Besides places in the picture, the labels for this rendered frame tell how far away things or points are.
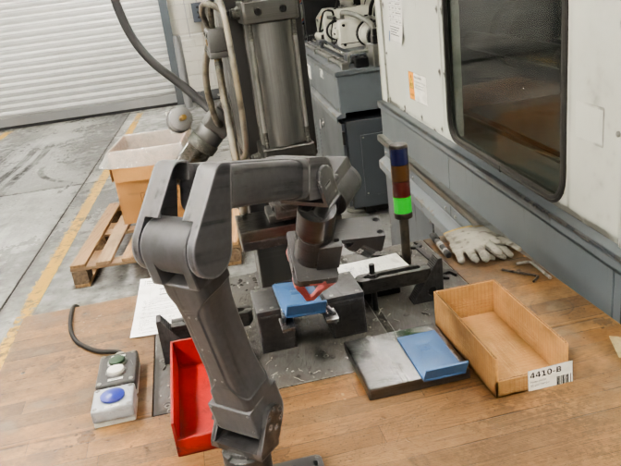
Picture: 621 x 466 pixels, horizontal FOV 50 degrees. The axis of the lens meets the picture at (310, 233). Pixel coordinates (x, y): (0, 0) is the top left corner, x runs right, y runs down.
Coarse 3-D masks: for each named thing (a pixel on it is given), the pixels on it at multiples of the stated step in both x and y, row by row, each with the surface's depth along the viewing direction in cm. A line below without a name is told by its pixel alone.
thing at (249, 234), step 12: (276, 204) 113; (288, 204) 113; (240, 216) 122; (252, 216) 121; (264, 216) 121; (276, 216) 113; (288, 216) 114; (336, 216) 117; (240, 228) 116; (252, 228) 115; (264, 228) 115; (276, 228) 115; (288, 228) 115; (240, 240) 117; (252, 240) 115; (264, 240) 115; (276, 240) 116
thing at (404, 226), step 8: (392, 144) 136; (400, 144) 135; (400, 216) 139; (408, 216) 139; (400, 224) 141; (400, 232) 142; (408, 232) 142; (408, 240) 142; (408, 248) 143; (408, 256) 144
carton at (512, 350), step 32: (448, 288) 123; (480, 288) 124; (448, 320) 117; (480, 320) 123; (512, 320) 118; (480, 352) 105; (512, 352) 112; (544, 352) 108; (512, 384) 102; (544, 384) 103
